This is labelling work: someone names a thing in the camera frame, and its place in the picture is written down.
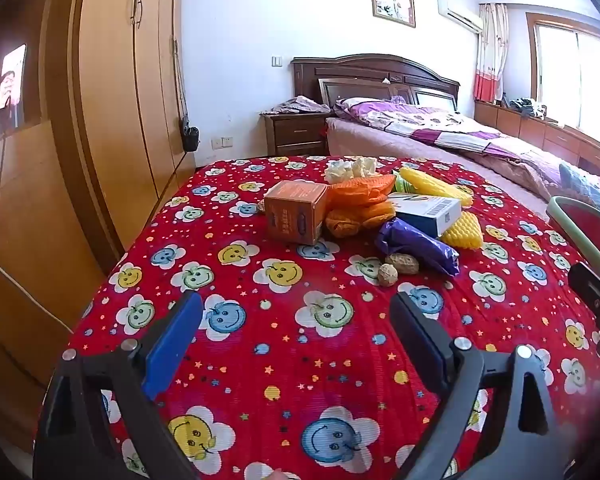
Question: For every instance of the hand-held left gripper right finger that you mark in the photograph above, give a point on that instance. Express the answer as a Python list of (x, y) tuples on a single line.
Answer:
[(420, 342)]

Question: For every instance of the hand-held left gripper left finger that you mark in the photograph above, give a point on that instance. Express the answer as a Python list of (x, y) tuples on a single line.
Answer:
[(172, 347)]

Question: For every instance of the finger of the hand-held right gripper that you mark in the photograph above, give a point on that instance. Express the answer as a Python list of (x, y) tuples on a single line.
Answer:
[(595, 285)]

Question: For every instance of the red bucket with green rim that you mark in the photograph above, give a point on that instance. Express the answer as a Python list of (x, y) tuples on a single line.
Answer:
[(585, 215)]

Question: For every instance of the purple plastic wrapper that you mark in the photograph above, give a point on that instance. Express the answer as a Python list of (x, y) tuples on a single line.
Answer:
[(415, 245)]

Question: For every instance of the white box with green print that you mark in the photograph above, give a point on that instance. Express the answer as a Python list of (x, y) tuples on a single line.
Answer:
[(425, 212)]

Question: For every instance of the orange mesh bag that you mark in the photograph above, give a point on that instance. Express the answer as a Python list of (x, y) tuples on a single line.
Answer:
[(345, 225)]

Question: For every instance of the bright orange plastic bag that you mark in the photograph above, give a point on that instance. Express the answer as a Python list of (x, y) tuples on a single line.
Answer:
[(360, 190)]

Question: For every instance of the beige walnut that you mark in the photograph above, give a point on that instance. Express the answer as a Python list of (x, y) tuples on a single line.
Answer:
[(387, 275)]

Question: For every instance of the blue plaid cloth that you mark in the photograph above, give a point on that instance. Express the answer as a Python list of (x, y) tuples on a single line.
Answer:
[(587, 190)]

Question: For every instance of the red smiley flower tablecloth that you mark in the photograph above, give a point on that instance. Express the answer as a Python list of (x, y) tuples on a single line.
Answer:
[(280, 360)]

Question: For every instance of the yellow waffle sponge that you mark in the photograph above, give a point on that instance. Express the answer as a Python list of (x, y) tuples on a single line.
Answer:
[(465, 232)]

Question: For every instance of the wooden window cabinet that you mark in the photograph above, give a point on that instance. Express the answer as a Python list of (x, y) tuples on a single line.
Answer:
[(555, 137)]

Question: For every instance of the yellow toy corn cob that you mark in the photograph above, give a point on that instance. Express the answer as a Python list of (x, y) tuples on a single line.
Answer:
[(425, 182)]

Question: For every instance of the small brown nut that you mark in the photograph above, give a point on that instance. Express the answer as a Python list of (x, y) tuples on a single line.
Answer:
[(261, 207)]

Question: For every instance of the orange cardboard box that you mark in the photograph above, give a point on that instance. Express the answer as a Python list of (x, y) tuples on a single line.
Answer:
[(295, 215)]

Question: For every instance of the dark clothes pile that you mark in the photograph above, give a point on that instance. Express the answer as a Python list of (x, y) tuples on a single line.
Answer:
[(527, 107)]

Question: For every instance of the bed with pink mattress cover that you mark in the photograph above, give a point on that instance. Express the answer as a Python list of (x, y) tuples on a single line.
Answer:
[(380, 142)]

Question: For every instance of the purple patchwork quilt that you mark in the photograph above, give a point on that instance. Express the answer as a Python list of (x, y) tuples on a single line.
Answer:
[(460, 130)]

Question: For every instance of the wooden framed window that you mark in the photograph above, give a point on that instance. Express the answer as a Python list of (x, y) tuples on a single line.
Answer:
[(575, 75)]

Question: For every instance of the black device on wardrobe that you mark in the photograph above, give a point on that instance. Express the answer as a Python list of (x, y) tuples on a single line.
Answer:
[(190, 135)]

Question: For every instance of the dark wooden nightstand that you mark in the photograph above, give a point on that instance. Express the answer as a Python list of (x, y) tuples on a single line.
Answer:
[(295, 135)]

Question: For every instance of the wooden wardrobe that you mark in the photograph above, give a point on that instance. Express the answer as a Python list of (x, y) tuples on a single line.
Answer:
[(120, 110)]

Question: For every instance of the white pillow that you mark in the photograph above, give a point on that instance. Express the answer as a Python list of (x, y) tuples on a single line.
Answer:
[(365, 105)]

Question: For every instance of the white and red curtain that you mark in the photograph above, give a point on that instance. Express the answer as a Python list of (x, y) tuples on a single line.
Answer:
[(490, 55)]

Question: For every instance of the pink cloth on nightstand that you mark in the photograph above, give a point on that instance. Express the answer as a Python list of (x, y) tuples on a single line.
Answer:
[(300, 105)]

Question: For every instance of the dark wooden headboard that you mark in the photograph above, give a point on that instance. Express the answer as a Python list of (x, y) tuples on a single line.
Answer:
[(370, 72)]

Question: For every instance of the white air conditioner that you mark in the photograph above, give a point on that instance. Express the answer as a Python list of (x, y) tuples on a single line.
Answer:
[(462, 17)]

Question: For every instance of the lit phone screen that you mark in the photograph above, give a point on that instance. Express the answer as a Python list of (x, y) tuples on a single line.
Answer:
[(12, 75)]

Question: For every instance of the white wall socket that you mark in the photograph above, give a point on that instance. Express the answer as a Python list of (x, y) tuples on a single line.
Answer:
[(222, 142)]

